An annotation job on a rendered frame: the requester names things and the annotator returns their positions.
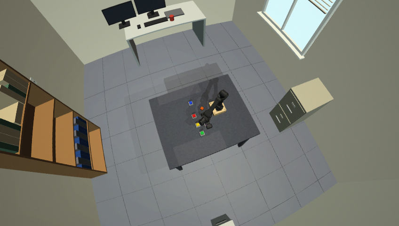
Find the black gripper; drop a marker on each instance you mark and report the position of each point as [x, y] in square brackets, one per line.
[208, 125]

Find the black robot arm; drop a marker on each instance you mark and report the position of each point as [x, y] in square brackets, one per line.
[216, 105]

